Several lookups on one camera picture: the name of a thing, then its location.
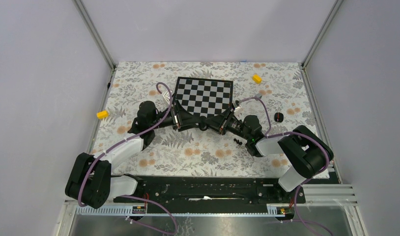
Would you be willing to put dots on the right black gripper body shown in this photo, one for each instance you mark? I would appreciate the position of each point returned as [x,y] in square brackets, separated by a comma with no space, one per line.
[227,123]

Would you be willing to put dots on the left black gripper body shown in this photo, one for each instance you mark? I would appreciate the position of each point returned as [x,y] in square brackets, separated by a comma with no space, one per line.
[176,120]

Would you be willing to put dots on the black earbud charging case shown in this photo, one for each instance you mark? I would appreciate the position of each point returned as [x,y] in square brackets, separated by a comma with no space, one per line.
[278,117]

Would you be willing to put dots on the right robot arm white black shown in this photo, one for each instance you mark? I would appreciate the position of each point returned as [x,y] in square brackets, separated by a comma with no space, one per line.
[307,154]

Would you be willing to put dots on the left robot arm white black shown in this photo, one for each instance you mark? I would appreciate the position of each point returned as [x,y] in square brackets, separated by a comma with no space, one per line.
[91,181]

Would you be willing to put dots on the floral patterned table mat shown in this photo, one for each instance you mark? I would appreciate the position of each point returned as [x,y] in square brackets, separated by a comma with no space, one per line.
[193,152]

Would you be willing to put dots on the black earbud pair lower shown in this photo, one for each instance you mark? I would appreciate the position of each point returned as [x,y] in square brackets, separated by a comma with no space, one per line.
[238,141]

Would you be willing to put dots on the black white checkerboard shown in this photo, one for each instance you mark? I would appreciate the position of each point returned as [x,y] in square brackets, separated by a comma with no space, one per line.
[203,97]

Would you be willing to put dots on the yellow block right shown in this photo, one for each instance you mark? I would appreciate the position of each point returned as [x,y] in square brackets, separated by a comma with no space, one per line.
[257,79]

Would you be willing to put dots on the yellow block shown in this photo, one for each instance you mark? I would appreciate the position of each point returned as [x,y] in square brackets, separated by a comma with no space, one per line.
[102,114]
[257,79]

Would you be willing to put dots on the yellow block left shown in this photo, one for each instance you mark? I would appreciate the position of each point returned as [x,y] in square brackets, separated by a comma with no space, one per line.
[102,114]

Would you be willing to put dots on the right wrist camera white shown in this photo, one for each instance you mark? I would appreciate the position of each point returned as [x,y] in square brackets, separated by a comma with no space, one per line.
[236,107]

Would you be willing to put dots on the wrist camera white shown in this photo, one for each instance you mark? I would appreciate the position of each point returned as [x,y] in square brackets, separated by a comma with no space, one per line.
[236,107]
[167,97]

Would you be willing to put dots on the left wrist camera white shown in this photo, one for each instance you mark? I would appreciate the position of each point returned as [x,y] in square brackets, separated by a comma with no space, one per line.
[167,97]

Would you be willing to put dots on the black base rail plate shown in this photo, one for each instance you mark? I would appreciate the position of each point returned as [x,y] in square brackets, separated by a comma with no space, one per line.
[241,195]

